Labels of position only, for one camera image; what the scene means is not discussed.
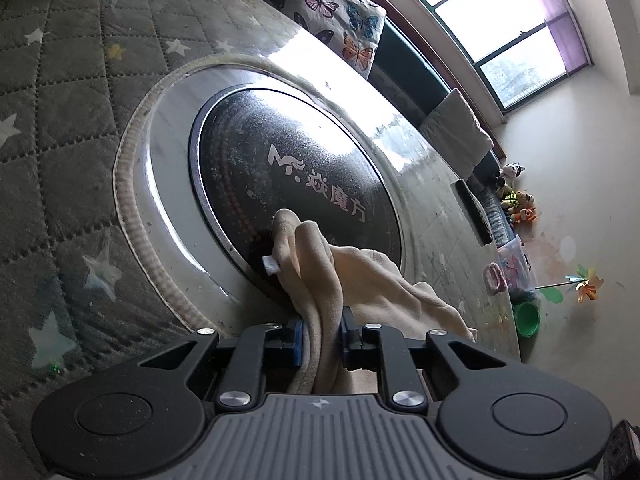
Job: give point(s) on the green plastic bucket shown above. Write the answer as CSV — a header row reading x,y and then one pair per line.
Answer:
x,y
529,319

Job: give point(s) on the paper pinwheel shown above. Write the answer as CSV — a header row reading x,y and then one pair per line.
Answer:
x,y
585,285

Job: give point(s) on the round black heater plate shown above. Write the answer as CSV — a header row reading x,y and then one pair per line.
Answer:
x,y
300,170

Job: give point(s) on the yellow green plush toy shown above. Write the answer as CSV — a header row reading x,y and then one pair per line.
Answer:
x,y
509,199

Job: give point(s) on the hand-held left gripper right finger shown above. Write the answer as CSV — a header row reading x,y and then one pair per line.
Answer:
x,y
345,335

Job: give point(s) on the orange plush toy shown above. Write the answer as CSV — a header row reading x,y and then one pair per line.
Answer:
x,y
524,210

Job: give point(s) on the purple curtain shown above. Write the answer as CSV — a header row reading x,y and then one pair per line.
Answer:
x,y
555,5

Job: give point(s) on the beige long-sleeved shirt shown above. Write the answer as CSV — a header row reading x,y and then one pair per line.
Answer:
x,y
330,285

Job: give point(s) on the grey cushion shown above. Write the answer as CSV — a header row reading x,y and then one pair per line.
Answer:
x,y
457,132

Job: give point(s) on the window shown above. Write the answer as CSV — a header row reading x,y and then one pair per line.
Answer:
x,y
480,15

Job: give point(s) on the clear plastic box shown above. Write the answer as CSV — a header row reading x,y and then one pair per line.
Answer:
x,y
517,265

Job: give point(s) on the butterfly print pillow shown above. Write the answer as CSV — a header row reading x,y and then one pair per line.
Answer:
x,y
340,15

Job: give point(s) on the black and white plush toy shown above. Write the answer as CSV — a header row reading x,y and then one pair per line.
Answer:
x,y
510,174

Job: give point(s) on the pink tape roll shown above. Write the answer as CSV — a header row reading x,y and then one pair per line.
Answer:
x,y
495,278

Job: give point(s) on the black remote control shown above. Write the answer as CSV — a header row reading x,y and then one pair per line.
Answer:
x,y
475,212

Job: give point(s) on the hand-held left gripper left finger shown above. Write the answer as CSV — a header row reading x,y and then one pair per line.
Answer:
x,y
298,342

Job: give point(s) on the teal sofa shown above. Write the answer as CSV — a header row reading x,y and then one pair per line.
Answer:
x,y
415,75

